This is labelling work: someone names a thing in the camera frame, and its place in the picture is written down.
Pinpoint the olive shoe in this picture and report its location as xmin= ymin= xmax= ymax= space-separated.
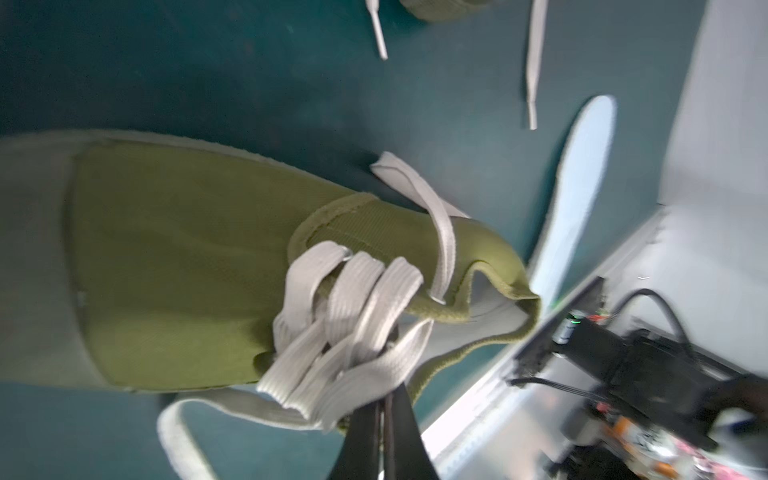
xmin=365 ymin=0 xmax=549 ymax=131
xmin=1 ymin=130 xmax=541 ymax=479

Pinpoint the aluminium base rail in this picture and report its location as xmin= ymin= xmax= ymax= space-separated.
xmin=423 ymin=206 xmax=666 ymax=479

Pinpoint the light blue insole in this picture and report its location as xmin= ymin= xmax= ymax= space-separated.
xmin=528 ymin=95 xmax=617 ymax=312

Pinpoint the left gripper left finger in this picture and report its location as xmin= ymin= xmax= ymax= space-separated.
xmin=327 ymin=400 xmax=383 ymax=480

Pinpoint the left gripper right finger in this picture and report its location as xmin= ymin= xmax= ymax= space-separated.
xmin=383 ymin=384 xmax=440 ymax=480

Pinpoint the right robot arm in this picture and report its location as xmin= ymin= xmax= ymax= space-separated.
xmin=506 ymin=289 xmax=767 ymax=479

